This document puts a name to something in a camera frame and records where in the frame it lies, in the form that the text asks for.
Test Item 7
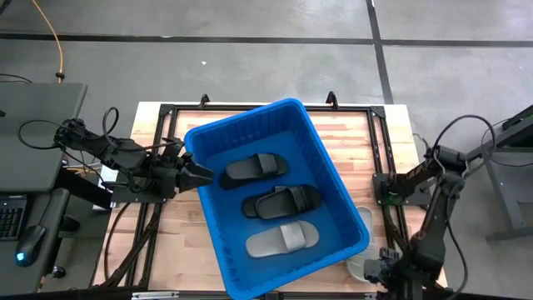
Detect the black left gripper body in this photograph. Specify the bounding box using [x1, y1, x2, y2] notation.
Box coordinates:
[147, 153, 184, 199]

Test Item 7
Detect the yellow cable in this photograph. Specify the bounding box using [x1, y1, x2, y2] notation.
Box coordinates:
[30, 0, 67, 83]

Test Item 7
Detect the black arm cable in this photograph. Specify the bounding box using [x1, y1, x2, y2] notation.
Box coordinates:
[431, 113, 497, 300]
[101, 106, 185, 154]

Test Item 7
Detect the grey desk top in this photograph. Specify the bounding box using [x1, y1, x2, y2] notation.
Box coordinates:
[0, 82, 89, 193]

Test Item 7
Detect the dark metal side table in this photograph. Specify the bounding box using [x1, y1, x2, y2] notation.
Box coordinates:
[465, 103, 533, 243]

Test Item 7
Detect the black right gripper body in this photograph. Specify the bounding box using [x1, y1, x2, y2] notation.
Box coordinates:
[363, 247, 403, 289]

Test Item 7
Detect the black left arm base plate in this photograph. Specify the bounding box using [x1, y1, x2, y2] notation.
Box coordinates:
[108, 182, 168, 205]

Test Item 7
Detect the black keyboard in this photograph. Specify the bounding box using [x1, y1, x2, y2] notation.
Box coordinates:
[0, 195, 28, 243]

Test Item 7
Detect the black computer mouse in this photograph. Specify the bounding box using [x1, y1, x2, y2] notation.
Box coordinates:
[13, 224, 48, 268]

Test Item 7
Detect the white slide sandal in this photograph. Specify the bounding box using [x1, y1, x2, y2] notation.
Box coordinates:
[346, 205, 376, 283]

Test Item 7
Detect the black slide sandal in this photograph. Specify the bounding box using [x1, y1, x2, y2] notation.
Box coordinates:
[242, 186, 288, 219]
[219, 152, 289, 191]
[254, 184, 323, 221]

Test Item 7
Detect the black aluminium rig frame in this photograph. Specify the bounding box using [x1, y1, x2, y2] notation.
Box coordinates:
[92, 91, 413, 300]

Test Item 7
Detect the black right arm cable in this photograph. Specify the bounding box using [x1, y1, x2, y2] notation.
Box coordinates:
[431, 113, 497, 300]

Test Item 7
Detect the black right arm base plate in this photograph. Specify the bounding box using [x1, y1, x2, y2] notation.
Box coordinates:
[372, 172, 435, 208]

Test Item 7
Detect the grey slide sandal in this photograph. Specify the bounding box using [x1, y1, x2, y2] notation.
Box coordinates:
[245, 220, 321, 259]

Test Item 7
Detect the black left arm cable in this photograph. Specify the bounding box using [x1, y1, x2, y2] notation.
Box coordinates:
[101, 106, 185, 154]

